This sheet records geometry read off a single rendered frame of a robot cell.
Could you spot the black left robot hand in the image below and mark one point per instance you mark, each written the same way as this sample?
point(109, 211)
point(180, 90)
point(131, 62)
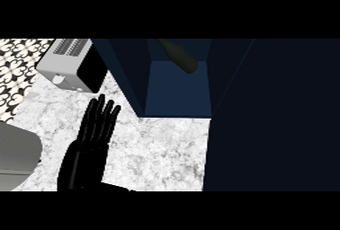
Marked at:
point(91, 143)

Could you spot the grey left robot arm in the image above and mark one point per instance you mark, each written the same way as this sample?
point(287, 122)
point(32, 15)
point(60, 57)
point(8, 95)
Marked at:
point(15, 155)

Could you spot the dark blue cabinet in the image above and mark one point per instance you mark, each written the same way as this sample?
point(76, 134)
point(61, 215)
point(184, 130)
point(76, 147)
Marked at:
point(172, 90)

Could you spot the dark green wine bottle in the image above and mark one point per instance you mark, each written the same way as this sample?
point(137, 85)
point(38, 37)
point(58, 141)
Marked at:
point(180, 55)

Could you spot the dark blue cabinet door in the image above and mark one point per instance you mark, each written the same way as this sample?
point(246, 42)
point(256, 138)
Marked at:
point(274, 119)

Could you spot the white toaster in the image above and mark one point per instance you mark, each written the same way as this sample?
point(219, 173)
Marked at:
point(67, 67)

